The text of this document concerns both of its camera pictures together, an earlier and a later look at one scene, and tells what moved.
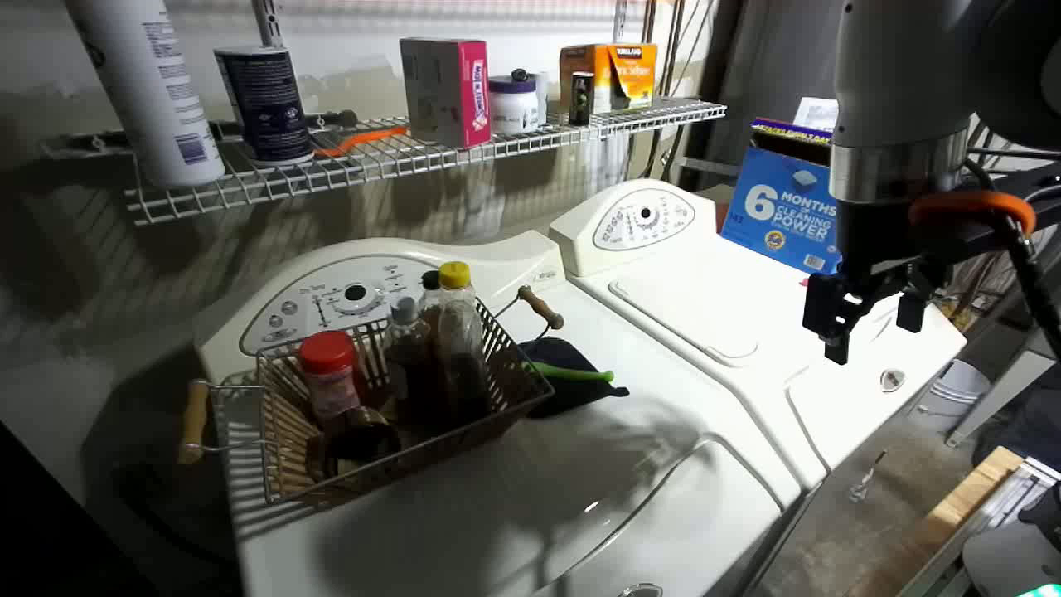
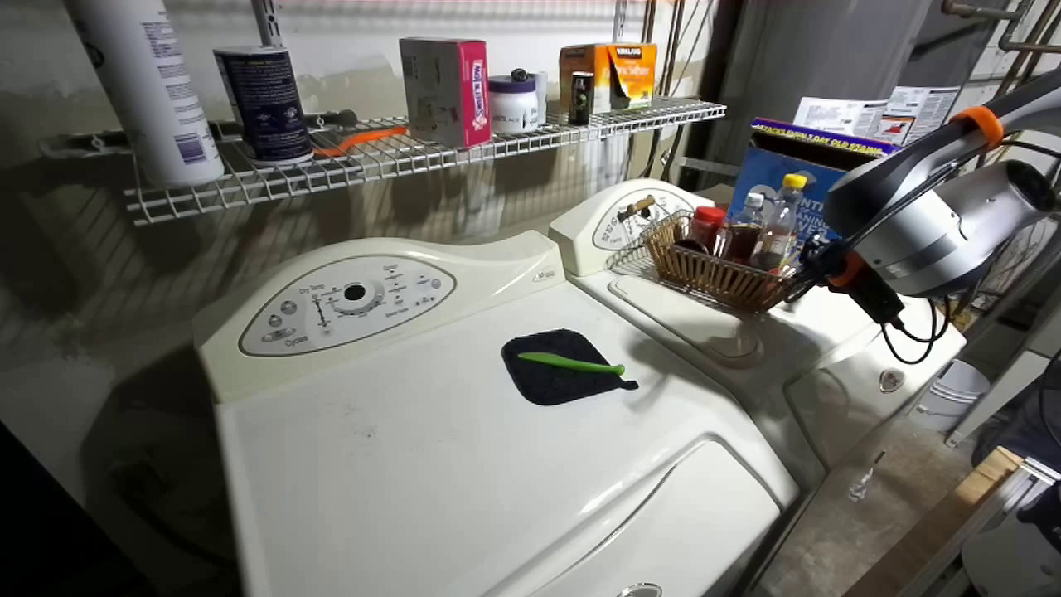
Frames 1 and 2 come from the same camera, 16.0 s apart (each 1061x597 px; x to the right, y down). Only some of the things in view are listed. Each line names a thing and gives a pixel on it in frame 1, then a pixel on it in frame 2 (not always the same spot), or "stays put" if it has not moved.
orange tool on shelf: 364,139 stays put
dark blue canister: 267,93 stays put
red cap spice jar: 333,374 -> 708,220
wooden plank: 941,521 stays put
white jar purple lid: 518,105 stays put
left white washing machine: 648,497 stays put
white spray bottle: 149,63 stays put
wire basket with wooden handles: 369,417 -> 693,262
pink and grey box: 450,92 stays put
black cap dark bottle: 430,370 -> 748,237
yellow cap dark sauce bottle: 457,351 -> 790,220
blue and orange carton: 784,204 stays put
